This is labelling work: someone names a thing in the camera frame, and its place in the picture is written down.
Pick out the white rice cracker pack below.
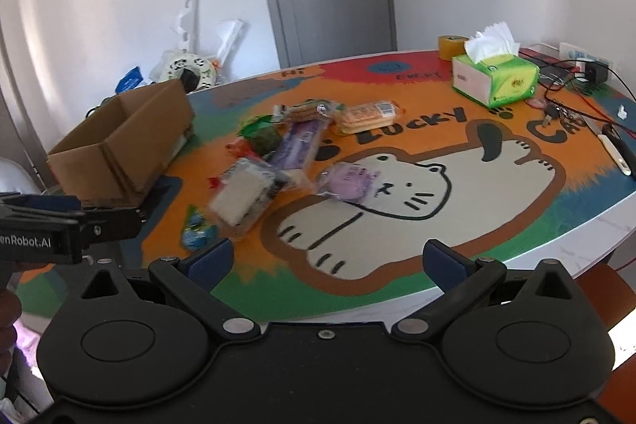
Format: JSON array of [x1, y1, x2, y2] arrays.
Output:
[[207, 157, 291, 238]]

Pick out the orange chair seat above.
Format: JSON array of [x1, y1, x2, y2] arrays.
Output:
[[576, 263, 635, 423]]

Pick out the green tissue box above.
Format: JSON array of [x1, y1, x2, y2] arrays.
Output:
[[452, 21, 540, 108]]

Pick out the colourful cat table mat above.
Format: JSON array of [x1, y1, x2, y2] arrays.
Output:
[[47, 52, 635, 322]]

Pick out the black power adapter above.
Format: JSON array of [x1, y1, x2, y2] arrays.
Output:
[[584, 60, 609, 86]]

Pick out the blue small snack packet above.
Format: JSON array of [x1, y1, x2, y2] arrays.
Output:
[[180, 205, 219, 253]]

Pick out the white power strip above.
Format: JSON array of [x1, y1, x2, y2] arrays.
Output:
[[558, 42, 613, 69]]

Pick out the seaweed cracker pack blue band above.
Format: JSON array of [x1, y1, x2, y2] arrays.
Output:
[[271, 99, 339, 124]]

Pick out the person's left hand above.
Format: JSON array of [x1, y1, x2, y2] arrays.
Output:
[[0, 288, 21, 376]]

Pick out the purple long snack pack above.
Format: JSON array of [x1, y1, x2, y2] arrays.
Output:
[[270, 120, 329, 190]]

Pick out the purple round snack pack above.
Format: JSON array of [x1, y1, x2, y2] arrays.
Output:
[[315, 163, 380, 202]]

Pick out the red snack packet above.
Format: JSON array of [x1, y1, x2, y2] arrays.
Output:
[[225, 138, 252, 158]]

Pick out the yellow tape roll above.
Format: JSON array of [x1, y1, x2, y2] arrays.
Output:
[[438, 35, 469, 61]]

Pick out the green snack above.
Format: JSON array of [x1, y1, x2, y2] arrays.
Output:
[[238, 115, 283, 157]]

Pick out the brown cardboard box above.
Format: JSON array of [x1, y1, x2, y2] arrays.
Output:
[[47, 79, 194, 208]]

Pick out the keys on table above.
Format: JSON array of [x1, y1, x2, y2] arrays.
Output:
[[541, 103, 571, 127]]

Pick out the blue plastic bag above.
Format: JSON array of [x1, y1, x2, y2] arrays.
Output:
[[115, 67, 143, 95]]

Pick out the white black handled tool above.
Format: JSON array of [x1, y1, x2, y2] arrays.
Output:
[[598, 124, 635, 176]]

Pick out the white slanted plastic board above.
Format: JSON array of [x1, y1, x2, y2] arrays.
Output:
[[215, 19, 244, 69]]

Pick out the orange biscuit pack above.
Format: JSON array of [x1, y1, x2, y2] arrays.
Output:
[[334, 100, 405, 134]]

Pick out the white plastic shelf part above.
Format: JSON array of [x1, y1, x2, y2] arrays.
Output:
[[174, 0, 200, 54]]

